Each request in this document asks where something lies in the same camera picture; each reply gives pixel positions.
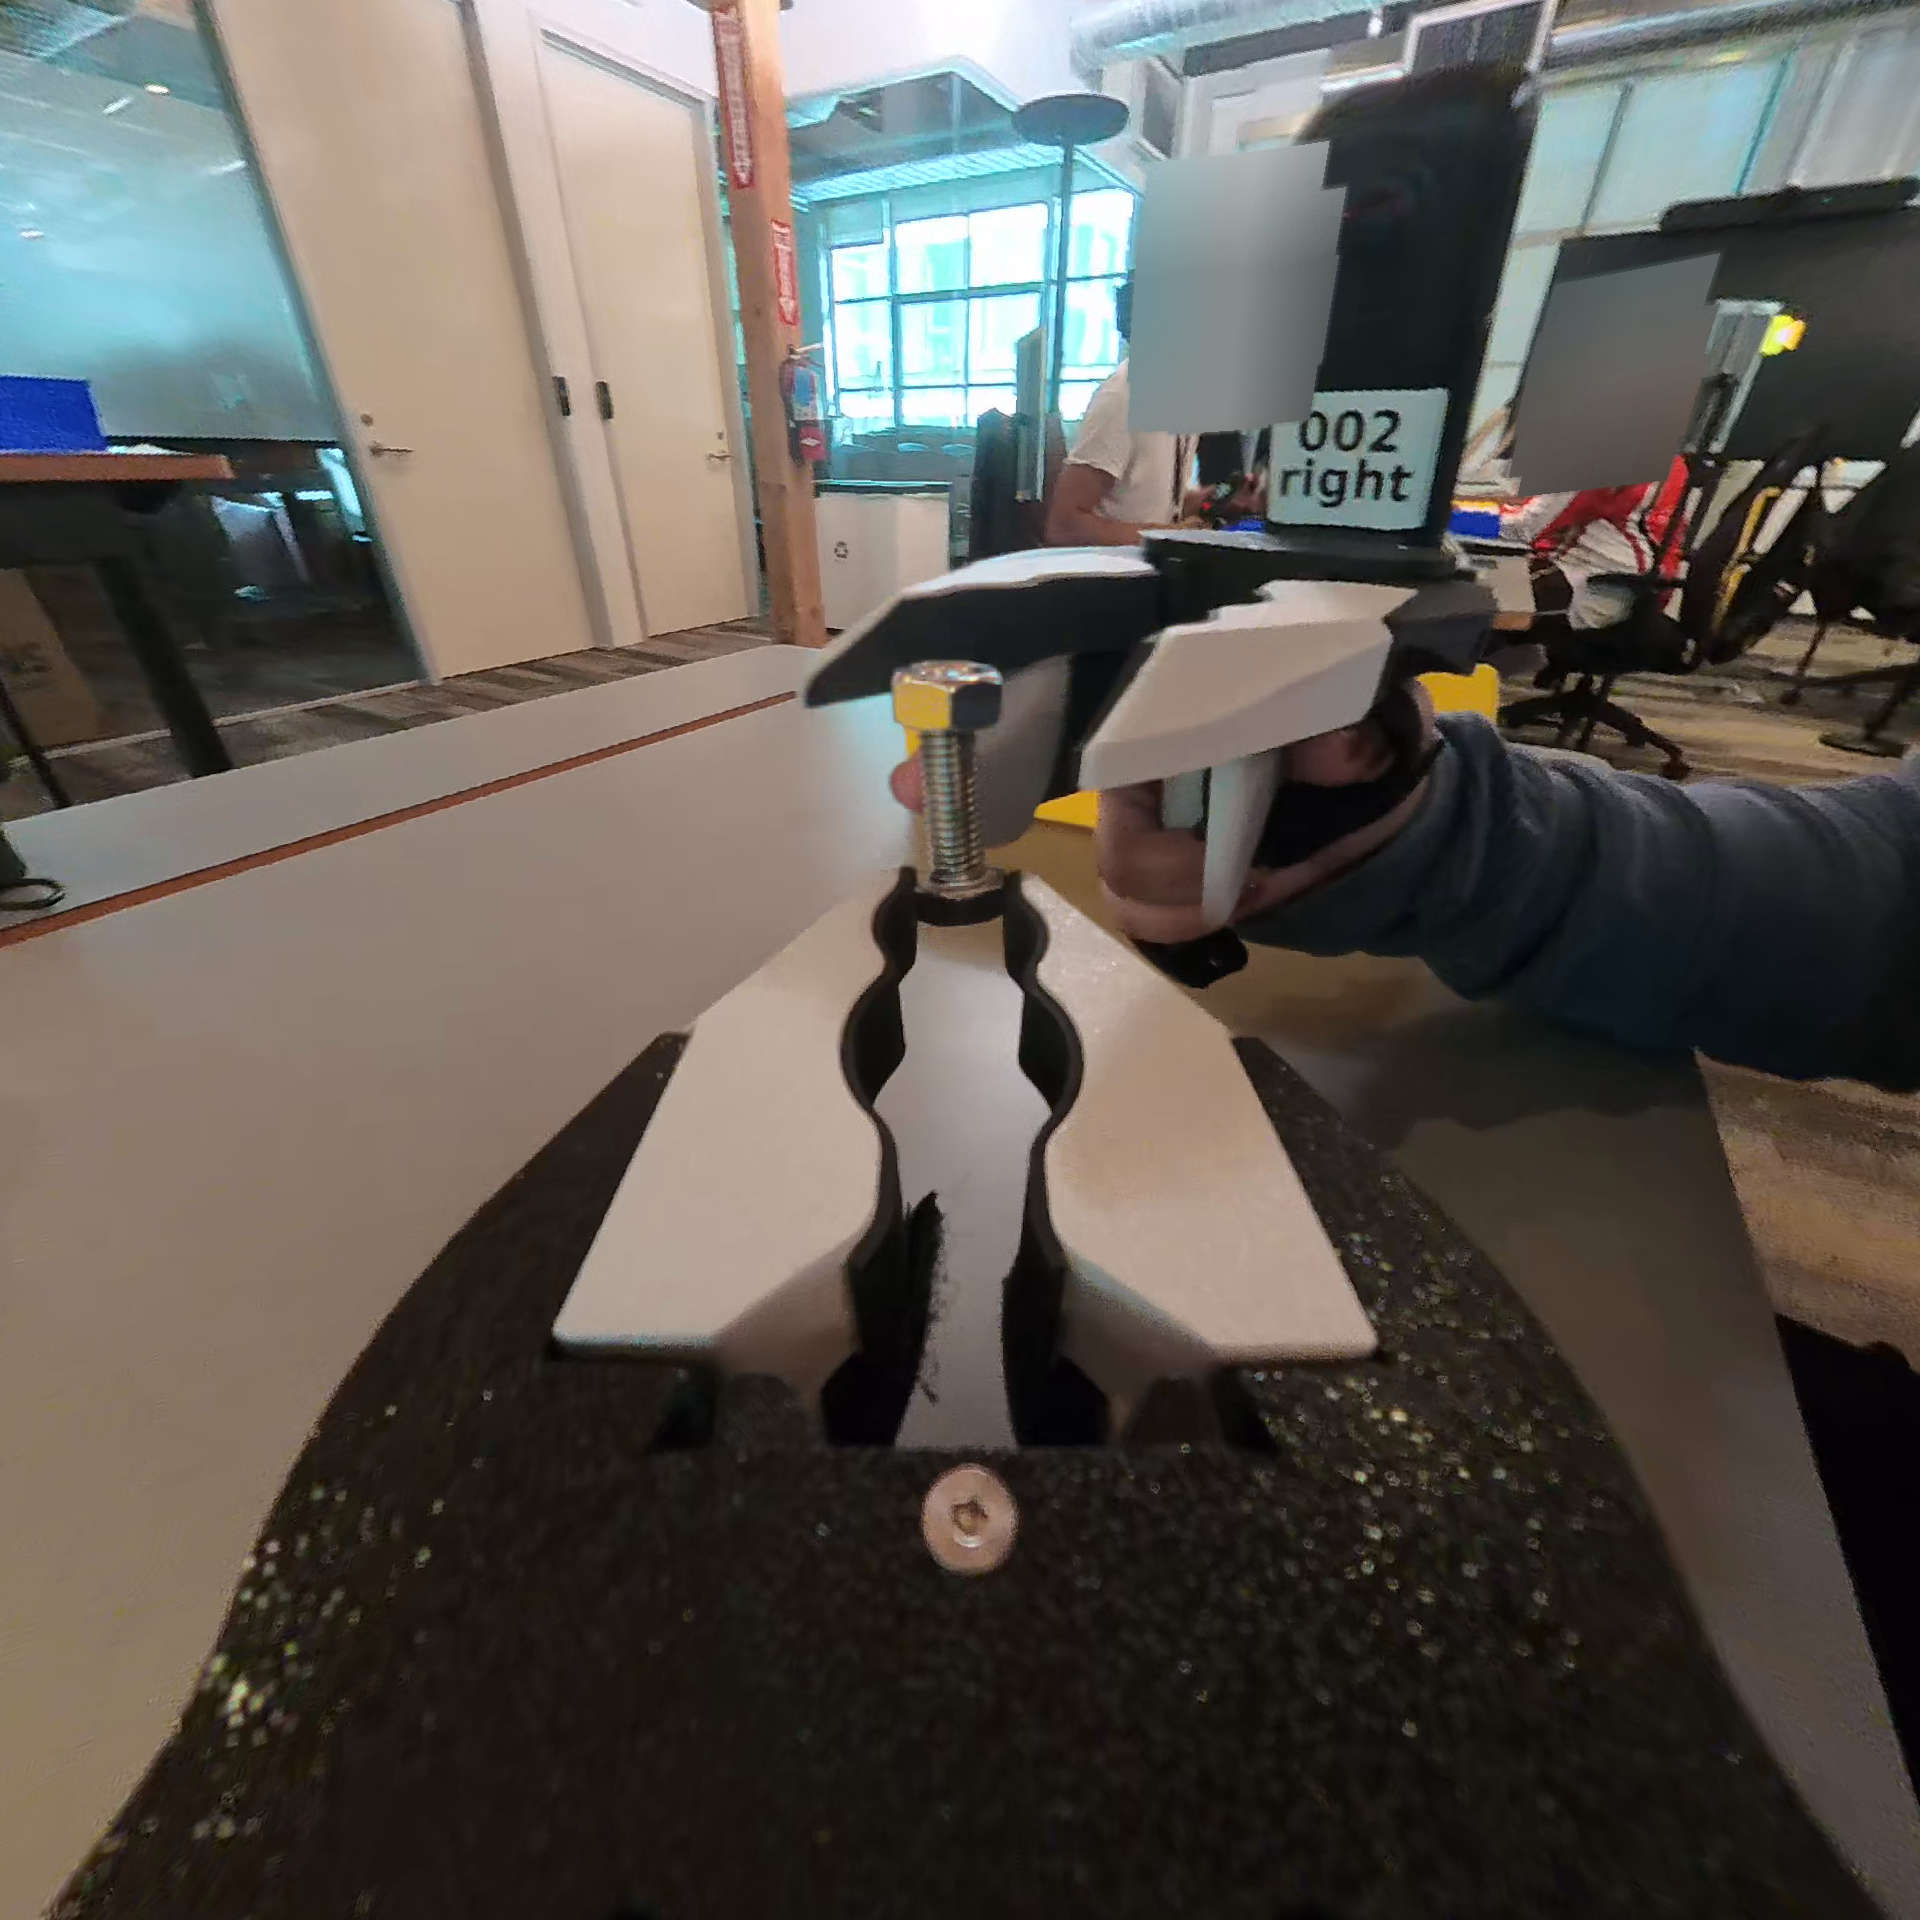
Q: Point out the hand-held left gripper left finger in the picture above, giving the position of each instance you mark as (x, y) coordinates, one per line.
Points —
(721, 1184)

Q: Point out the dark wood desk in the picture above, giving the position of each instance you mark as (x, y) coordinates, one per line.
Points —
(120, 470)

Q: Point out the white recycling cabinet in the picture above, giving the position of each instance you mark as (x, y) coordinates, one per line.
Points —
(886, 556)

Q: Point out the person's right hand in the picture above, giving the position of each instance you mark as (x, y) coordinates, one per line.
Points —
(1155, 878)

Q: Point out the person's right forearm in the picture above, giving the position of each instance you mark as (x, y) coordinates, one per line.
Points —
(1652, 902)

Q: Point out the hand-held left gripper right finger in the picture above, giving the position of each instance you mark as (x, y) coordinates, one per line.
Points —
(1201, 1200)

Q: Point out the black office chair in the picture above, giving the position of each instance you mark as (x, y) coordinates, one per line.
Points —
(1636, 640)

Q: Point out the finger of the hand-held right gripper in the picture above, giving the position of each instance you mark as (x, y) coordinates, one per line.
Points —
(1261, 675)
(1020, 615)

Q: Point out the red fire extinguisher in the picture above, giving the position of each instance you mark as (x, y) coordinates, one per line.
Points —
(805, 406)

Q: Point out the cardboard box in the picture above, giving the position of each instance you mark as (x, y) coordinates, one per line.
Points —
(37, 660)

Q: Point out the steel hex nut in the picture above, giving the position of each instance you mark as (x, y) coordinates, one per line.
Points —
(961, 902)

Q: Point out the steel hex bolt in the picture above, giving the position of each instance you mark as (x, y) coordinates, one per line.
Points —
(961, 796)

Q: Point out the white door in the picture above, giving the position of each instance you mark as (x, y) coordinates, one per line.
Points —
(645, 376)
(405, 376)

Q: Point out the red vertical sign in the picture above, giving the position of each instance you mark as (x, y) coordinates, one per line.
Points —
(735, 105)
(782, 271)

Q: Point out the silver ventilation duct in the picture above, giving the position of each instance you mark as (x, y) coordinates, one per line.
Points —
(1201, 28)

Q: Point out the black floor lamp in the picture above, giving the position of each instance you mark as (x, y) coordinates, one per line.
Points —
(1070, 112)

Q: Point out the black high back chair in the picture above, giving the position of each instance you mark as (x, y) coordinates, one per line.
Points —
(997, 494)

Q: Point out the yellow plastic bin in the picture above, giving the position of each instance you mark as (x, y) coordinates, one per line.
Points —
(1455, 694)

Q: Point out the wooden column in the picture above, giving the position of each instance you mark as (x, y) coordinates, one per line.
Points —
(780, 524)

